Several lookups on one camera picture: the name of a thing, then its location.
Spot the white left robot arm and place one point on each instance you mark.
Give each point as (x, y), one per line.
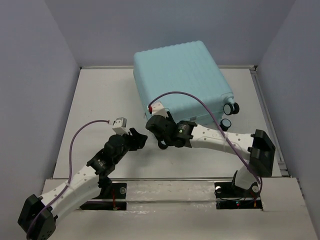
(40, 214)

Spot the aluminium table rail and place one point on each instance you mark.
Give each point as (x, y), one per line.
(267, 117)

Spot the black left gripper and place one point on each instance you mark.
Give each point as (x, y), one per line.
(137, 140)

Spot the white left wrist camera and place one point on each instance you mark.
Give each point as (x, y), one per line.
(119, 125)

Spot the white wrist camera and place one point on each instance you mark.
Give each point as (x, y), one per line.
(119, 125)
(157, 108)

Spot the light blue hard-shell suitcase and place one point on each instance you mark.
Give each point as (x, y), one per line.
(189, 82)

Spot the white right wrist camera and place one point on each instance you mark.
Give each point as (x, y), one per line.
(157, 108)

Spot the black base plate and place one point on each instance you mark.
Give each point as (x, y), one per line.
(114, 200)
(231, 197)

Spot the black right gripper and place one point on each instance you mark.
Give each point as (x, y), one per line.
(170, 118)

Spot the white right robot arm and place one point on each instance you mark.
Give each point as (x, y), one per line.
(255, 150)

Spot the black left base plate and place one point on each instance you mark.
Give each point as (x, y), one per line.
(114, 200)

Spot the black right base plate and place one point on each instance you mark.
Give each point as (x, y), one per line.
(231, 197)

